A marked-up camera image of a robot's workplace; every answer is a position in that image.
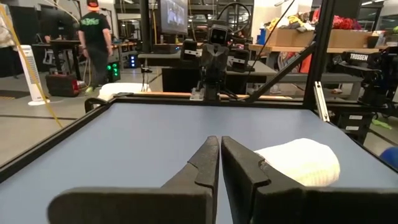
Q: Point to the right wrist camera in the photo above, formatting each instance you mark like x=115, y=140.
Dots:
x=218, y=33

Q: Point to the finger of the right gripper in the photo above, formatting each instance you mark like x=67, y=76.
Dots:
x=207, y=56
x=222, y=56

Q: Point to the silver metal strip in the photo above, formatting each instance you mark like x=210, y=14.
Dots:
x=321, y=102

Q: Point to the large wall screen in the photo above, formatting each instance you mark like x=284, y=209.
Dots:
x=174, y=15

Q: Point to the blue round object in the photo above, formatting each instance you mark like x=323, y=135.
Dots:
x=390, y=157

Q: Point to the black box white labels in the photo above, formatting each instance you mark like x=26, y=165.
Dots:
x=354, y=124

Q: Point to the long wooden table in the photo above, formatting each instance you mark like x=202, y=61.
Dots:
x=280, y=48

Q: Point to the green floor scrap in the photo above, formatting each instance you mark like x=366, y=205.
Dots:
x=382, y=124

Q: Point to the white checked towel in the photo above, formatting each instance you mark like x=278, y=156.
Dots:
x=304, y=161

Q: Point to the brown cardboard box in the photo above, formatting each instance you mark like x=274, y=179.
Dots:
x=289, y=37
x=348, y=39

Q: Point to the person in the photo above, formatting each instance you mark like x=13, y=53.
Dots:
x=94, y=40

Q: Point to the black table frame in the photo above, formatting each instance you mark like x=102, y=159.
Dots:
x=320, y=46

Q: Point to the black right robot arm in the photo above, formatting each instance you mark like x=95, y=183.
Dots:
x=214, y=81

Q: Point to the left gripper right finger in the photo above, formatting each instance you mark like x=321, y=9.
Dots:
x=295, y=205

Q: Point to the black red toolbox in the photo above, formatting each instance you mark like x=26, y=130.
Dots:
x=62, y=84

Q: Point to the black desk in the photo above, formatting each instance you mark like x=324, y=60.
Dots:
x=59, y=46

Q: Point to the white tower fan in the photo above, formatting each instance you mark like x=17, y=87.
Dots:
x=31, y=74

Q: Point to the light wooden side board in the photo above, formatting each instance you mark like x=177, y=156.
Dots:
x=174, y=94

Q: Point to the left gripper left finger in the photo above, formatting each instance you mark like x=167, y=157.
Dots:
x=171, y=202

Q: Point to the computer with green lights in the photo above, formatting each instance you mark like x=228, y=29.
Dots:
x=113, y=71

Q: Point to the black robot arm on stand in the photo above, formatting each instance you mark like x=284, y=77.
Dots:
x=373, y=71

